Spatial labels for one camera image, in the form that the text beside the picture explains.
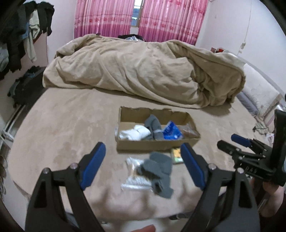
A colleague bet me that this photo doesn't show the yellow green packet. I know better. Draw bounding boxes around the yellow green packet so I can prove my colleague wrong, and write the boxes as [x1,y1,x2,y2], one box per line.
[171,148,184,165]

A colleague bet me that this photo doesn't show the cardboard box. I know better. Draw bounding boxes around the cardboard box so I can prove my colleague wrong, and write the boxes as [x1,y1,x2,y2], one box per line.
[115,106,201,151]

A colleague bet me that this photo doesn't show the person's right hand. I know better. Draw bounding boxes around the person's right hand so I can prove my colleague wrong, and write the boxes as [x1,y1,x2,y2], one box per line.
[260,180,286,218]

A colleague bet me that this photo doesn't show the black cable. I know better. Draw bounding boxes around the black cable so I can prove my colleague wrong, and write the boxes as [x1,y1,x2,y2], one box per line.
[252,123,268,135]

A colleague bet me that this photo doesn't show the dark cloth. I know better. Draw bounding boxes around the dark cloth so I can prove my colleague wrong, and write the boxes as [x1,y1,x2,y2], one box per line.
[117,33,147,43]

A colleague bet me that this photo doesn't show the pink curtain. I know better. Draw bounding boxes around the pink curtain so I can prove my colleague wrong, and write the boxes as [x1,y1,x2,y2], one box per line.
[137,0,209,46]
[74,0,134,39]

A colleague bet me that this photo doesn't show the brown clear packet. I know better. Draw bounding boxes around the brown clear packet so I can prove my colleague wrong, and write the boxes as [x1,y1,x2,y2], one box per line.
[181,124,198,138]

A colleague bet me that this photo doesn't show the blue plastic packet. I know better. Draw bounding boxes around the blue plastic packet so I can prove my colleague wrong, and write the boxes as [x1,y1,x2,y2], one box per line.
[162,120,184,140]

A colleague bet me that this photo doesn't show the clear plastic packet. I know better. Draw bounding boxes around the clear plastic packet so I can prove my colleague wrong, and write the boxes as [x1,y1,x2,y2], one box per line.
[121,157,154,192]

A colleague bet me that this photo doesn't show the dark hanging clothes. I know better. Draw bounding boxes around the dark hanging clothes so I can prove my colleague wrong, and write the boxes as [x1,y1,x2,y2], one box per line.
[0,0,55,79]

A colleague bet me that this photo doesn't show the white sock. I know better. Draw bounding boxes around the white sock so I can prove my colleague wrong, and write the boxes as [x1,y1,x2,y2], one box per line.
[118,125,151,141]

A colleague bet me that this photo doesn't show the window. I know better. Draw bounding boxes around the window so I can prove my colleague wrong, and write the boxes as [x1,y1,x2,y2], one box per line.
[133,0,146,27]

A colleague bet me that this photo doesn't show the black suitcase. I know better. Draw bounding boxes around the black suitcase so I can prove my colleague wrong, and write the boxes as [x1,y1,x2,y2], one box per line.
[8,66,47,108]

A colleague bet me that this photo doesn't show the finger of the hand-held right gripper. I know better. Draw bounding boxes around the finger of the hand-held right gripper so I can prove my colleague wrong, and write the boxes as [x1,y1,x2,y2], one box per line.
[231,133,272,155]
[217,140,265,164]

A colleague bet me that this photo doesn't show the white pillow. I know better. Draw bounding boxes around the white pillow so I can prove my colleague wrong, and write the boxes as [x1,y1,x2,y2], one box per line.
[242,64,283,116]

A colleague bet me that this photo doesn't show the person's left hand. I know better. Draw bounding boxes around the person's left hand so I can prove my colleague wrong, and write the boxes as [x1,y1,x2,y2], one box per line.
[132,224,156,232]

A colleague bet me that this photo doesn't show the white wall cable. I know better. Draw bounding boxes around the white wall cable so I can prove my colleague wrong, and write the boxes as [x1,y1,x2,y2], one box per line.
[238,0,253,54]

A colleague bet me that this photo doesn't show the beige duvet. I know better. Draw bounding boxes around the beige duvet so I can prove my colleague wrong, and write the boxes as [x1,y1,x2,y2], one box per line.
[42,34,246,109]

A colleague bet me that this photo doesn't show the beige bed sheet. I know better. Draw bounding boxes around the beige bed sheet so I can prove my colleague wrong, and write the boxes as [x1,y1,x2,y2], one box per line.
[7,87,275,220]

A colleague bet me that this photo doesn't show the grey pillow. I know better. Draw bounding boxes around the grey pillow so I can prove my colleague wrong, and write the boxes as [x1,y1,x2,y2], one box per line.
[236,91,260,116]

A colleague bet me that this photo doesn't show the grey sock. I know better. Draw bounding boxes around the grey sock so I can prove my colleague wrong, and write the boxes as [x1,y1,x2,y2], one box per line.
[136,152,174,199]
[144,114,164,141]

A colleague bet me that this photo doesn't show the pale green hanging shirt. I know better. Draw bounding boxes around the pale green hanging shirt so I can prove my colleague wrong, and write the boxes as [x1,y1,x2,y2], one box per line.
[23,10,41,63]

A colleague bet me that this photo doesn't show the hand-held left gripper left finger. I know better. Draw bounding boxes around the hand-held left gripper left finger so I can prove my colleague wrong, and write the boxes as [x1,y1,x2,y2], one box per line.
[24,142,106,232]

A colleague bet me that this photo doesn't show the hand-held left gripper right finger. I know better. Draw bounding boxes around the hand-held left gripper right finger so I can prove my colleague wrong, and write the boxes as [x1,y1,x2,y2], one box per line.
[180,142,262,232]

